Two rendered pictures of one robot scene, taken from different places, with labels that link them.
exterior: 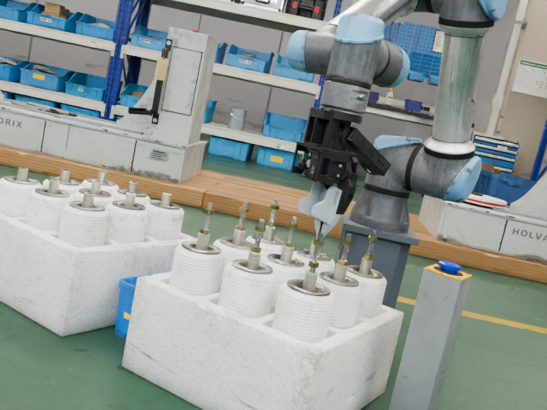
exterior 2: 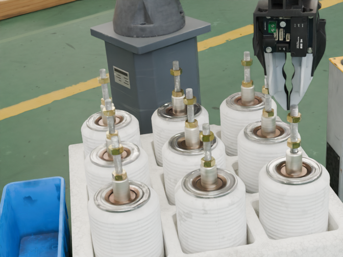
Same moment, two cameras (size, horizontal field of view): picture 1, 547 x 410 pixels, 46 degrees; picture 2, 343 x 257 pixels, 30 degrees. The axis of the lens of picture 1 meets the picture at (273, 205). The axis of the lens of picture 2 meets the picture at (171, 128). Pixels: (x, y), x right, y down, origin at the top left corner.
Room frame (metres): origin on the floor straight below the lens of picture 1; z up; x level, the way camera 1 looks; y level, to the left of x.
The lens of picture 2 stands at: (0.56, 0.49, 0.71)
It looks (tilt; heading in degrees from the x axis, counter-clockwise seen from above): 27 degrees down; 323
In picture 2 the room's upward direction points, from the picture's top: 5 degrees counter-clockwise
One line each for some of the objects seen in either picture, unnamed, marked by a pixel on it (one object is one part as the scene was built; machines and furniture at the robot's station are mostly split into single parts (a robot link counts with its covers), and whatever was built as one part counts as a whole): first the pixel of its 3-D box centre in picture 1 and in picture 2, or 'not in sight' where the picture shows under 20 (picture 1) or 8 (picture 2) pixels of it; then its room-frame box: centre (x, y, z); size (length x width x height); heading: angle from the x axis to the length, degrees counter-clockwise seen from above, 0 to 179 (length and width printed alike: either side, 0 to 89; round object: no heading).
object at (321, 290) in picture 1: (308, 288); (293, 170); (1.05, -0.09, 0.25); 0.08 x 0.08 x 0.01
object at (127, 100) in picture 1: (146, 98); not in sight; (5.98, 1.36, 0.36); 0.50 x 0.38 x 0.21; 178
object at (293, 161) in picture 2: (310, 281); (293, 162); (1.05, -0.09, 0.26); 0.02 x 0.02 x 0.03
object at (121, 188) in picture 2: (203, 242); (121, 188); (1.17, 0.12, 0.26); 0.02 x 0.02 x 0.03
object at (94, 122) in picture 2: (268, 239); (109, 121); (1.38, 0.00, 0.25); 0.08 x 0.08 x 0.01
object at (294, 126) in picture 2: (316, 254); (294, 131); (1.05, -0.09, 0.31); 0.01 x 0.01 x 0.08
